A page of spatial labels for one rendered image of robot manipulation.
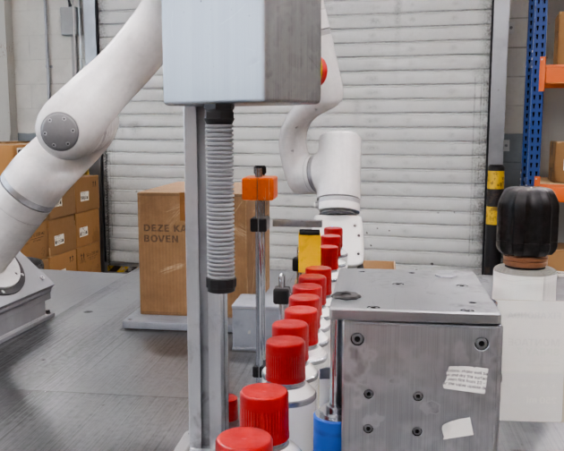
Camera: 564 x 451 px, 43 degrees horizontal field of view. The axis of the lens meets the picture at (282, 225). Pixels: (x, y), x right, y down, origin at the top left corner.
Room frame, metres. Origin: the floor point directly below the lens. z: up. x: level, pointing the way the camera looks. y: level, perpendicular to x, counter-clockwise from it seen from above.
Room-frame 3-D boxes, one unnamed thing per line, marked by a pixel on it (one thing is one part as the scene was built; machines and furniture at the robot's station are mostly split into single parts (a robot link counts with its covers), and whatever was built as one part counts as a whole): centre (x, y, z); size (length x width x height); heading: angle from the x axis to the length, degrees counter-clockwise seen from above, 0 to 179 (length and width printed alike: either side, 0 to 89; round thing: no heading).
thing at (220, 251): (0.80, 0.07, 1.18); 0.04 x 0.04 x 0.21
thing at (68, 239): (4.96, 1.89, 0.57); 1.20 x 0.85 x 1.14; 168
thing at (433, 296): (0.52, -0.09, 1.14); 0.14 x 0.11 x 0.01; 173
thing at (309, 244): (0.96, -0.04, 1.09); 0.03 x 0.01 x 0.06; 83
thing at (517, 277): (0.99, -0.34, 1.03); 0.09 x 0.09 x 0.30
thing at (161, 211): (1.68, 0.17, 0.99); 0.30 x 0.24 x 0.27; 172
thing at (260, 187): (0.95, 0.00, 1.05); 0.10 x 0.04 x 0.33; 83
